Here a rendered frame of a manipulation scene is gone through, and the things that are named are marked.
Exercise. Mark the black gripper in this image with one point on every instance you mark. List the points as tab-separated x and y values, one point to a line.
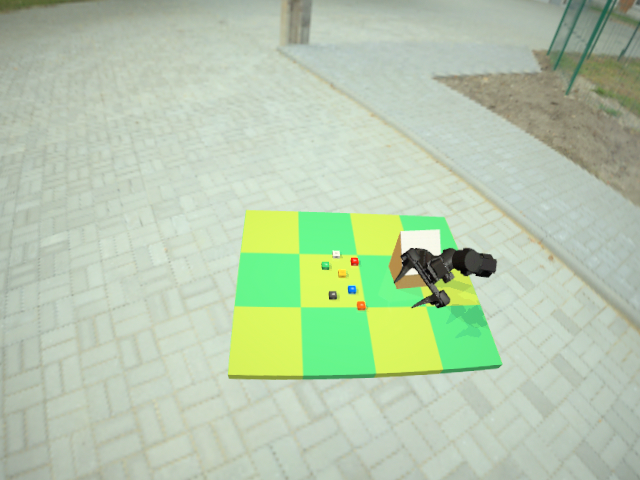
437	298

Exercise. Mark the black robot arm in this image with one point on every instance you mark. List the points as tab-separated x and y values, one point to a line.
468	261

